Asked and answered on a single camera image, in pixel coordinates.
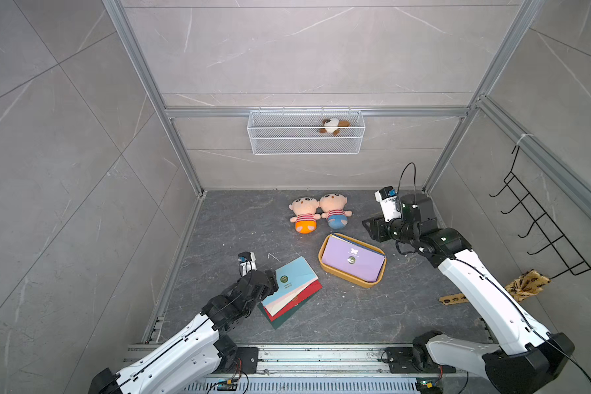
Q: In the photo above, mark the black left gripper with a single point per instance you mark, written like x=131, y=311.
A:
x=270, y=282

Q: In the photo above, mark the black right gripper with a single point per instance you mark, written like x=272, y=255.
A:
x=375, y=229

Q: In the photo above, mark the pink envelope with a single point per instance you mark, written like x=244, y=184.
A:
x=307, y=292

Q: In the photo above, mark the dark green envelope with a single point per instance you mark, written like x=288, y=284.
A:
x=284, y=314

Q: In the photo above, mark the light blue envelope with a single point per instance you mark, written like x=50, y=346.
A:
x=292, y=278

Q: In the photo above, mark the purple envelope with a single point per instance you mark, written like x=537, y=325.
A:
x=353, y=259

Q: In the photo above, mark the red envelope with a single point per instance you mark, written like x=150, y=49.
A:
x=300, y=303

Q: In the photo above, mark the yellow plastic storage box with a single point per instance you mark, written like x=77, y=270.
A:
x=347, y=277

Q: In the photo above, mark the navy blue envelope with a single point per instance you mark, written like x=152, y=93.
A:
x=362, y=244

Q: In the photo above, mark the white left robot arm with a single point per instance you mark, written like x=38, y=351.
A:
x=197, y=350

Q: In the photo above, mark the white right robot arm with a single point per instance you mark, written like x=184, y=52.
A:
x=524, y=356

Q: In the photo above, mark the plush doll blue pants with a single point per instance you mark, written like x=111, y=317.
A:
x=333, y=210

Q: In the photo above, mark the small brown white plush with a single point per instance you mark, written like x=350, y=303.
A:
x=333, y=126

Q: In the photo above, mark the yellow patterned cloth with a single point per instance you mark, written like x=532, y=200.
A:
x=527, y=285

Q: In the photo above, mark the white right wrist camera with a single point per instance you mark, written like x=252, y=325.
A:
x=389, y=203

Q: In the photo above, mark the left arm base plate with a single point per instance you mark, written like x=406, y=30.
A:
x=244, y=358

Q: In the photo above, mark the metal mounting rail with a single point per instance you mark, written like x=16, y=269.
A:
x=361, y=359

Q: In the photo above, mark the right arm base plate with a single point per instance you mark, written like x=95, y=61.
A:
x=404, y=360

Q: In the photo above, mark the black wire hook rack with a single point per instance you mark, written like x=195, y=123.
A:
x=565, y=255

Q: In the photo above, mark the white wire mesh basket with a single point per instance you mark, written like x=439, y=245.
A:
x=295, y=132

